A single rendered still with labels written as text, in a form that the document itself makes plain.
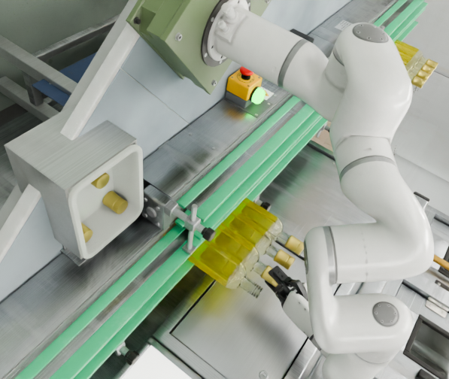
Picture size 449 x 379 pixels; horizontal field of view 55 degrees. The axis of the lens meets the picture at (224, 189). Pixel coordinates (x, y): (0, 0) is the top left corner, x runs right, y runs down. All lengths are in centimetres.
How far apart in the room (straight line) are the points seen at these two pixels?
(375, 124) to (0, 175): 114
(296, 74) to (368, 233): 31
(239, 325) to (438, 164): 595
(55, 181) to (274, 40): 45
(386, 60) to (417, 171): 592
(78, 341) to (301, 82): 65
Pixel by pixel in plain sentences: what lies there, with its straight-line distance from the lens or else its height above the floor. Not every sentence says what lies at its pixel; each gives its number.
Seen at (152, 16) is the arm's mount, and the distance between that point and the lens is 79.
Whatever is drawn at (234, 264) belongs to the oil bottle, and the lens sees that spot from 103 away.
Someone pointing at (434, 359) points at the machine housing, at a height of 159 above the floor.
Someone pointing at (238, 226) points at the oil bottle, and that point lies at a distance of 109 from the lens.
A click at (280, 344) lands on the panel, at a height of 124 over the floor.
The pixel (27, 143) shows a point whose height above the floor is 70.
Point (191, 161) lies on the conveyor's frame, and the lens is 104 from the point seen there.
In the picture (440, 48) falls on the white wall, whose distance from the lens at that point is 707.
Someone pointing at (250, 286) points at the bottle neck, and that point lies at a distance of 103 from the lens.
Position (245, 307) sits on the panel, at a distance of 116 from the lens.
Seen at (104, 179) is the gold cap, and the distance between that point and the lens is 85.
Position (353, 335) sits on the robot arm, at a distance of 67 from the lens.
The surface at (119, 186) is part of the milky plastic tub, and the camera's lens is 96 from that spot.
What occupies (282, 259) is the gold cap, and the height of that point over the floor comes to 114.
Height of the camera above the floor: 125
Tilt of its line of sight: 17 degrees down
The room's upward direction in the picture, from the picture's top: 123 degrees clockwise
